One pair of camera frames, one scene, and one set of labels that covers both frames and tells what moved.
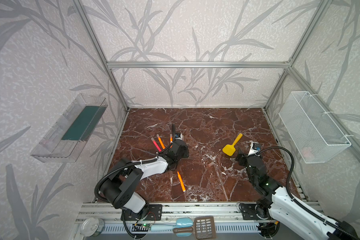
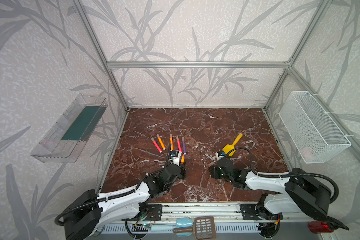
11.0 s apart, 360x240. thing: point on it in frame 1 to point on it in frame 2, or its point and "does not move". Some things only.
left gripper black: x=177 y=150 to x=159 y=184
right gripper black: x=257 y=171 to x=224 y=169
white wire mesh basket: x=315 y=138 does not move
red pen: x=156 y=145 does not move
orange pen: x=160 y=141 does not move
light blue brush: x=181 y=222 does not move
